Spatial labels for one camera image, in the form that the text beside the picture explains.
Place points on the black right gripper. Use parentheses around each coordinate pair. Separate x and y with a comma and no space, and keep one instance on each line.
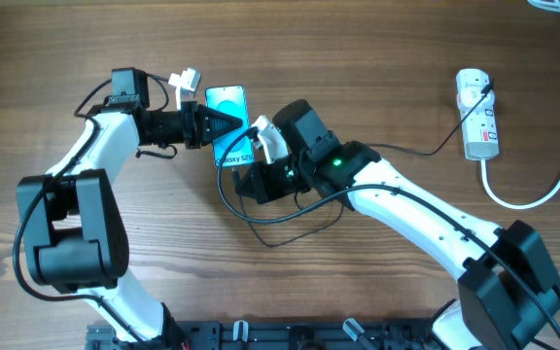
(268,190)

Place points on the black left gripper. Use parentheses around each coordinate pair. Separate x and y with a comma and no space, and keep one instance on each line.
(198,113)

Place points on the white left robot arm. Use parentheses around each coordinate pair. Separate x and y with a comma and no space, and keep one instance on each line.
(71,242)

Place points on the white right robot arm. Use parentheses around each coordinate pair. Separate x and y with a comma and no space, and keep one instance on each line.
(508,284)

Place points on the white charger plug adapter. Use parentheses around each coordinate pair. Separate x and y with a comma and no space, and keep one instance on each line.
(475,97)

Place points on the white power strip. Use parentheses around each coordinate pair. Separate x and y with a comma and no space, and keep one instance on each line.
(479,128)

